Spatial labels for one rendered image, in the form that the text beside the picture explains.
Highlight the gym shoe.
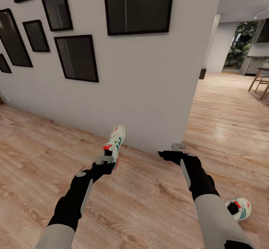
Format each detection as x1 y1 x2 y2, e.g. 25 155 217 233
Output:
103 124 126 171
225 198 252 222

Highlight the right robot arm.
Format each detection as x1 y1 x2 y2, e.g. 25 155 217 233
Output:
158 143 256 249

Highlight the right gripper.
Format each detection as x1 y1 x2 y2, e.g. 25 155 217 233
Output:
158 150 183 164

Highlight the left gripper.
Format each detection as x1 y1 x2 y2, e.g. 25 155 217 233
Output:
92 162 115 179

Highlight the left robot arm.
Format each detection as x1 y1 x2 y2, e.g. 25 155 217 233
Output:
34 155 115 249

